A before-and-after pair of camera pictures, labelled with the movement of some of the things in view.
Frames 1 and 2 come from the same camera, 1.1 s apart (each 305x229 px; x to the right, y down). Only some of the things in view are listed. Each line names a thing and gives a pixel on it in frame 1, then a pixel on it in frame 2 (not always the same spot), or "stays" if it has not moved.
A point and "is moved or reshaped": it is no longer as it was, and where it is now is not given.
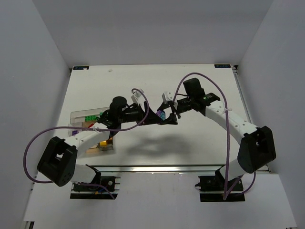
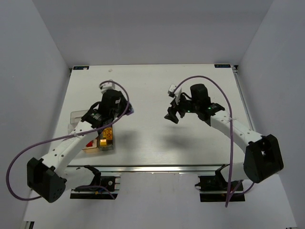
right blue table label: x=222 y=66 stays
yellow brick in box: x=109 y=145 stays
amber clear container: x=94 y=150 stays
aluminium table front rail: x=159 y=169 stays
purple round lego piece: x=161 y=114 is moved or reshaped
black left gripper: x=146 y=112 to x=121 y=105
